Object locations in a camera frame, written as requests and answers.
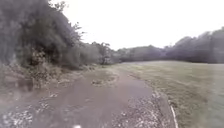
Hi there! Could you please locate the grass patch in path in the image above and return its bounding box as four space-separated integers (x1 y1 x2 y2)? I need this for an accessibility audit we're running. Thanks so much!
87 68 118 87

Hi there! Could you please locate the grey gravel path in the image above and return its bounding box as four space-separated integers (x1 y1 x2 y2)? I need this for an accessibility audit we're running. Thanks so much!
0 65 178 128

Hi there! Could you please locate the row of trees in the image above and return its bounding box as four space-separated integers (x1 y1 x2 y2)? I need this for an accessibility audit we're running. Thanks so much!
109 27 224 65

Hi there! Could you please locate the grass field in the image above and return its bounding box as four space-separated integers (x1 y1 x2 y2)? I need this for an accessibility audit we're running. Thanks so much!
114 60 224 128

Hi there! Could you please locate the dense wood of trees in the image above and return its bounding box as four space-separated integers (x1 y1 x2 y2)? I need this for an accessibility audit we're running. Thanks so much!
0 0 116 73

